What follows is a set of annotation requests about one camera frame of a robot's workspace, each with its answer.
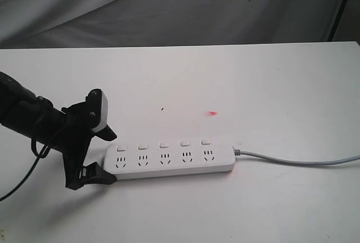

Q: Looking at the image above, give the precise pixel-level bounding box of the grey power cable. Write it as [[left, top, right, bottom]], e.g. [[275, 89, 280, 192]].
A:
[[232, 147, 360, 168]]

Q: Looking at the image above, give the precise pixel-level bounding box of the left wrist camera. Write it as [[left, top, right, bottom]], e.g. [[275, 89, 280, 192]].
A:
[[85, 89, 108, 133]]

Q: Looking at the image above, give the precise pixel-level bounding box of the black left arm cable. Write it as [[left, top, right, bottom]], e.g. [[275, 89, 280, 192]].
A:
[[0, 107, 74, 201]]

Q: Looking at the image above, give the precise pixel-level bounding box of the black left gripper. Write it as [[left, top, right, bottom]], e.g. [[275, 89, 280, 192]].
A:
[[59, 101, 117, 190]]

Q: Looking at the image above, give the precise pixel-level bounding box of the black tripod stand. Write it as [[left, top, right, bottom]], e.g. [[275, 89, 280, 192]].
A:
[[327, 0, 348, 42]]

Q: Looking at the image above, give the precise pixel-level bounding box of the grey backdrop cloth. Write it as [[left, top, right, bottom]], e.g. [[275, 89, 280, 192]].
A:
[[1, 0, 341, 48]]

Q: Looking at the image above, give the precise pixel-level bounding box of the white five-outlet power strip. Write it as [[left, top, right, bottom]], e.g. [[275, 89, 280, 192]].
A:
[[103, 138, 236, 181]]

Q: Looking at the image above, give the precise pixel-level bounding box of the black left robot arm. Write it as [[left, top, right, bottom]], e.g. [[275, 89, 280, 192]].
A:
[[1, 73, 116, 190]]

